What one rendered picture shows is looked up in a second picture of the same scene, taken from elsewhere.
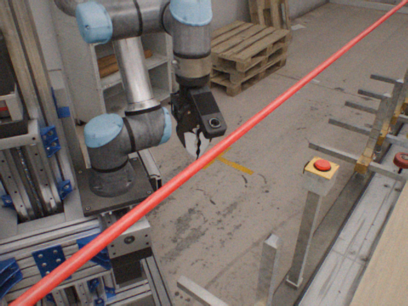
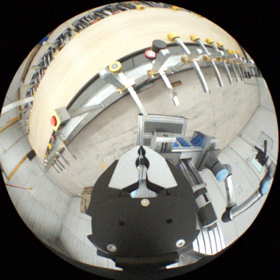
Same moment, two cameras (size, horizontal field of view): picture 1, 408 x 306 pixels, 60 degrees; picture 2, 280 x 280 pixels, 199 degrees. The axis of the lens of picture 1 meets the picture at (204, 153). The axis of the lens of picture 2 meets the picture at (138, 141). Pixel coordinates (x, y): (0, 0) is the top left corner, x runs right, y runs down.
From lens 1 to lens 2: 0.72 m
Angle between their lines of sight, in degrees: 30
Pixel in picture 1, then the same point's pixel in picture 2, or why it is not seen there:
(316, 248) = (88, 117)
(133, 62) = not seen: hidden behind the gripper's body
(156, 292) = (142, 132)
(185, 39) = not seen: outside the picture
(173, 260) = (132, 143)
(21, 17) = not seen: hidden behind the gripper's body
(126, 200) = (163, 154)
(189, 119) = (178, 224)
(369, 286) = (80, 85)
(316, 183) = (62, 112)
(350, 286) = (86, 103)
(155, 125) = (142, 191)
